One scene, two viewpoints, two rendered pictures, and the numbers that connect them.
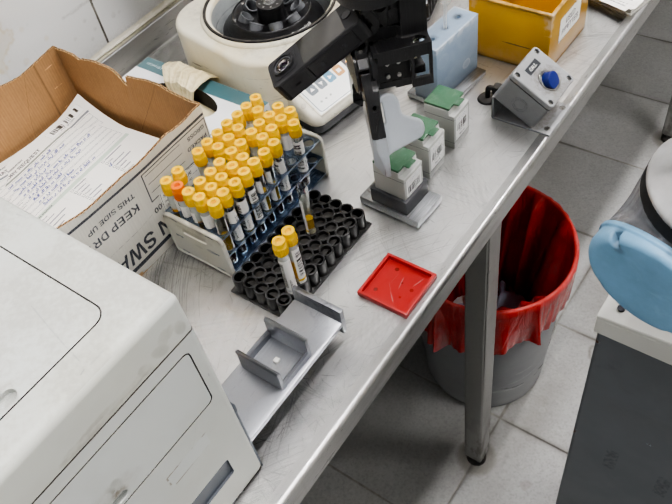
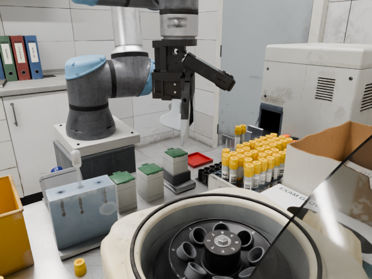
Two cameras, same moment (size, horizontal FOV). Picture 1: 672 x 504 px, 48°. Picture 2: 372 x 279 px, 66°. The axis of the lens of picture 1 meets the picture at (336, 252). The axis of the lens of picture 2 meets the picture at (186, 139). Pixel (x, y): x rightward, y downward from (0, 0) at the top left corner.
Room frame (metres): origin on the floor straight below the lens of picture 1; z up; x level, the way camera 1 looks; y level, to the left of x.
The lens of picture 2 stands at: (1.25, 0.02, 1.21)
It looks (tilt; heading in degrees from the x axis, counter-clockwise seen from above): 20 degrees down; 189
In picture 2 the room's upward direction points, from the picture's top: straight up
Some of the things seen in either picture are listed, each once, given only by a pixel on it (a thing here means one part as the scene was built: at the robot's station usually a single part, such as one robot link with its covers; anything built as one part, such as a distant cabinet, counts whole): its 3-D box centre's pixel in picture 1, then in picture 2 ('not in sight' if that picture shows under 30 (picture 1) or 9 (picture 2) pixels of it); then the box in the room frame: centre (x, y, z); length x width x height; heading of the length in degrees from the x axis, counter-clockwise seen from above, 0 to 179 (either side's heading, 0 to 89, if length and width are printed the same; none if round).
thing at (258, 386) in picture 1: (262, 374); (254, 134); (0.42, 0.10, 0.92); 0.21 x 0.07 x 0.05; 136
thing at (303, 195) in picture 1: (308, 214); (227, 158); (0.62, 0.02, 0.93); 0.01 x 0.01 x 0.10
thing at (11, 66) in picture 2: not in sight; (5, 57); (-0.71, -1.62, 1.03); 0.26 x 0.07 x 0.31; 45
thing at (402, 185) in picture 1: (398, 177); (175, 165); (0.66, -0.09, 0.92); 0.05 x 0.04 x 0.06; 44
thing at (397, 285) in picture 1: (397, 284); (195, 159); (0.53, -0.06, 0.88); 0.07 x 0.07 x 0.01; 46
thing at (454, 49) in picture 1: (446, 58); (84, 212); (0.87, -0.21, 0.92); 0.10 x 0.07 x 0.10; 131
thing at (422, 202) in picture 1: (400, 193); (175, 176); (0.66, -0.10, 0.89); 0.09 x 0.05 x 0.04; 44
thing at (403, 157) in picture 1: (396, 158); (175, 152); (0.66, -0.09, 0.95); 0.05 x 0.04 x 0.01; 44
